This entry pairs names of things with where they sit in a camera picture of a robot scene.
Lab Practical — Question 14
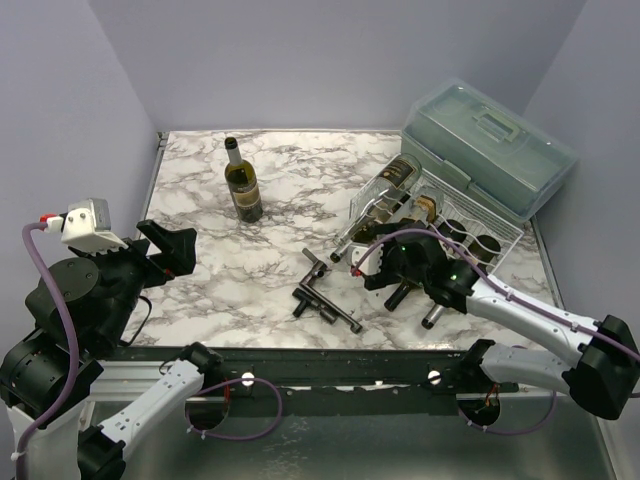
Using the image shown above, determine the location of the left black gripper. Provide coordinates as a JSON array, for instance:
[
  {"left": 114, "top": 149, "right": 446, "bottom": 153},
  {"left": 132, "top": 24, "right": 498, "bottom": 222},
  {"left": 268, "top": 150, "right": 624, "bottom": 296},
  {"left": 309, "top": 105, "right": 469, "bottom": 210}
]
[{"left": 78, "top": 216, "right": 198, "bottom": 348}]

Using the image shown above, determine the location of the brown wine bottle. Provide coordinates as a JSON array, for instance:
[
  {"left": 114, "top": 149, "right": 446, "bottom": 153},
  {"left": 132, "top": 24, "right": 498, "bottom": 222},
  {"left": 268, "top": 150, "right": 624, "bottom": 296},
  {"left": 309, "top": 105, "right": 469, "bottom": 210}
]
[{"left": 329, "top": 209, "right": 394, "bottom": 263}]

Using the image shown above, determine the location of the green wine bottle black neck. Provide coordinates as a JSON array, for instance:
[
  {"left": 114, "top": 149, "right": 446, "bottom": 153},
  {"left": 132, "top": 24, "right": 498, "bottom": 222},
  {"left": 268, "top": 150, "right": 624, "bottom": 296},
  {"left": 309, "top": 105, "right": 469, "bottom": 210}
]
[{"left": 383, "top": 218, "right": 469, "bottom": 312}]

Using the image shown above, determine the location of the clear glass bottle tall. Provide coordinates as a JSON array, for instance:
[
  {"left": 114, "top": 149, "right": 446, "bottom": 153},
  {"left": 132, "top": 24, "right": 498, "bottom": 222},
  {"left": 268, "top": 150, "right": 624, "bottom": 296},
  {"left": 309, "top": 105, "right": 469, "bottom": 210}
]
[{"left": 330, "top": 153, "right": 422, "bottom": 263}]

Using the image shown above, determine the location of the clear bottle gold cap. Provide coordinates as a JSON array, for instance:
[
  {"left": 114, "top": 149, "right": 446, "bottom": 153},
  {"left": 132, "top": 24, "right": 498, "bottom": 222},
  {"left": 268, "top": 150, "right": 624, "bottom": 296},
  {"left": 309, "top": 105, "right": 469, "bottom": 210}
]
[{"left": 396, "top": 186, "right": 444, "bottom": 225}]

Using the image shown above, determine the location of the green wine bottle silver neck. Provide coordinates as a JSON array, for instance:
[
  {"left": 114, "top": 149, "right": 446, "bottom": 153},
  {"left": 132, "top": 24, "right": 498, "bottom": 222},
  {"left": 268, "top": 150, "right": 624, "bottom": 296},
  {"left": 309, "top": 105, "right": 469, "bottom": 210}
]
[{"left": 421, "top": 235, "right": 501, "bottom": 330}]

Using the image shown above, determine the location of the green wine bottle back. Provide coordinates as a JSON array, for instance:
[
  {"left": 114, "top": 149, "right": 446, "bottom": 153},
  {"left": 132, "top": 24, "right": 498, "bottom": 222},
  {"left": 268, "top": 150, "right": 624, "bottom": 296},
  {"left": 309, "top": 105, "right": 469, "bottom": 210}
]
[{"left": 224, "top": 137, "right": 263, "bottom": 223}]

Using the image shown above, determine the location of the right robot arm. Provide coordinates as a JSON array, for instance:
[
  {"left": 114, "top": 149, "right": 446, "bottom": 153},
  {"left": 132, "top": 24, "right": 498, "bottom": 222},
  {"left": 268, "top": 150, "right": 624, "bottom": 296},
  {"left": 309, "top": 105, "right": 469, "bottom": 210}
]
[{"left": 351, "top": 228, "right": 639, "bottom": 420}]

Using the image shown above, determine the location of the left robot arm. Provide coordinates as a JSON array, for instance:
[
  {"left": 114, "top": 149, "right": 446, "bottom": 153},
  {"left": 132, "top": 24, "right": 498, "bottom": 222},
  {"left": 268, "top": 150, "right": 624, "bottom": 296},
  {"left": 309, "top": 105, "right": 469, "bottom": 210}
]
[{"left": 1, "top": 209, "right": 222, "bottom": 479}]

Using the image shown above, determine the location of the dark metal faucet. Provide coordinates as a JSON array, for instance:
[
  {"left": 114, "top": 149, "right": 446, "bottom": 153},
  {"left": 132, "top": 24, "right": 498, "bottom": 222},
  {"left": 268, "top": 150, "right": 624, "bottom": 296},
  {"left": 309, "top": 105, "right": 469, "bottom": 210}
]
[{"left": 292, "top": 248, "right": 363, "bottom": 334}]

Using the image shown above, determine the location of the green plastic toolbox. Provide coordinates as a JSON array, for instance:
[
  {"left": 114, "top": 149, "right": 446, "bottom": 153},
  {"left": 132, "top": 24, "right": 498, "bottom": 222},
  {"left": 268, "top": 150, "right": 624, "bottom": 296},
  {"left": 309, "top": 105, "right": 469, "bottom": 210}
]
[{"left": 401, "top": 78, "right": 579, "bottom": 225}]

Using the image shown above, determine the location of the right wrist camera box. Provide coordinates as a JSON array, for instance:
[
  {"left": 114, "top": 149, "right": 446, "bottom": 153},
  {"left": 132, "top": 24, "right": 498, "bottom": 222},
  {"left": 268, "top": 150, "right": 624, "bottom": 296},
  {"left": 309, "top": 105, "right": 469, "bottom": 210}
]
[{"left": 346, "top": 242, "right": 383, "bottom": 276}]

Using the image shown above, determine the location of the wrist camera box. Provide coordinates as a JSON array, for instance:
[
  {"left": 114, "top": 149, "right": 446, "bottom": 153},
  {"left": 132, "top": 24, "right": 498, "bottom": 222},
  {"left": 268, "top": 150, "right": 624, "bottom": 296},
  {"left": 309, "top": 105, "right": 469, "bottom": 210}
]
[
  {"left": 346, "top": 242, "right": 383, "bottom": 276},
  {"left": 61, "top": 198, "right": 128, "bottom": 255}
]

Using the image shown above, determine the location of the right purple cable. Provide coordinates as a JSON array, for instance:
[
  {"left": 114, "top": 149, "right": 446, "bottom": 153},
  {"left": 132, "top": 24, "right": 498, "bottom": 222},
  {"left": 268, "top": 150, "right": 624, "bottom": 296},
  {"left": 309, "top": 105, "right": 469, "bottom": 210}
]
[{"left": 349, "top": 227, "right": 640, "bottom": 364}]

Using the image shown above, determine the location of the purple cable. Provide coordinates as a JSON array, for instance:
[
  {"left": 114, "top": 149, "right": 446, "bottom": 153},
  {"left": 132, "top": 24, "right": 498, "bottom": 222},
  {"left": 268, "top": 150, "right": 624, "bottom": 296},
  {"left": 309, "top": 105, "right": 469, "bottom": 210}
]
[
  {"left": 12, "top": 222, "right": 81, "bottom": 466},
  {"left": 349, "top": 227, "right": 640, "bottom": 364}
]

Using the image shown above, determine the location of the white wire wine rack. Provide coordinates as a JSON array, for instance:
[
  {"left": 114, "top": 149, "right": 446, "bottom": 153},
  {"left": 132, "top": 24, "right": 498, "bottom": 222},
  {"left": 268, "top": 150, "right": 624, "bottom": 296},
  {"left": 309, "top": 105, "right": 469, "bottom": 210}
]
[{"left": 350, "top": 171, "right": 523, "bottom": 270}]

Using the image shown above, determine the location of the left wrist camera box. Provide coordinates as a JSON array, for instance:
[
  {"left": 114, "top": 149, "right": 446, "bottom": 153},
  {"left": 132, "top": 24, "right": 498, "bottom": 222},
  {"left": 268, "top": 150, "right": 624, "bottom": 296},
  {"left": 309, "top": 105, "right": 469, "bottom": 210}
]
[{"left": 61, "top": 198, "right": 128, "bottom": 255}]

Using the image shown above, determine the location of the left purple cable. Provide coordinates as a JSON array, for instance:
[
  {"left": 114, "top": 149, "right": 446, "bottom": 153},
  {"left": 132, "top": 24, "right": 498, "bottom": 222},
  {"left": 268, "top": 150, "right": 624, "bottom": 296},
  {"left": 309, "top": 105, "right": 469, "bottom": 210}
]
[{"left": 12, "top": 222, "right": 81, "bottom": 466}]

